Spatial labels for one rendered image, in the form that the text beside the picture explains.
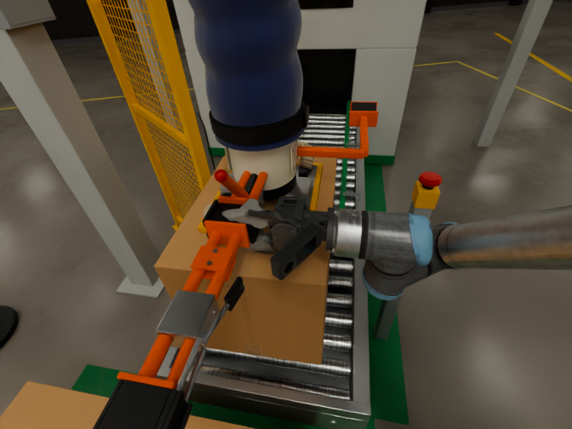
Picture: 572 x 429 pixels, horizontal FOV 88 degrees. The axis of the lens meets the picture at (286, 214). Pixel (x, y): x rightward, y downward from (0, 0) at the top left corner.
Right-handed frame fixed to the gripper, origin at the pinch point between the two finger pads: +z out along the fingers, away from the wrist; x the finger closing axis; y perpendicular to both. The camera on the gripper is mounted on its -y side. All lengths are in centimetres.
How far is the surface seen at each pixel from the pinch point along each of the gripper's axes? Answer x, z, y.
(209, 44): 28.5, 4.7, 18.1
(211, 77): 22.0, 6.9, 20.8
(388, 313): -96, -49, 47
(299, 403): -61, -14, -9
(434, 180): -17, -50, 48
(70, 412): -67, 58, -22
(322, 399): -60, -20, -8
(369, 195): -121, -46, 176
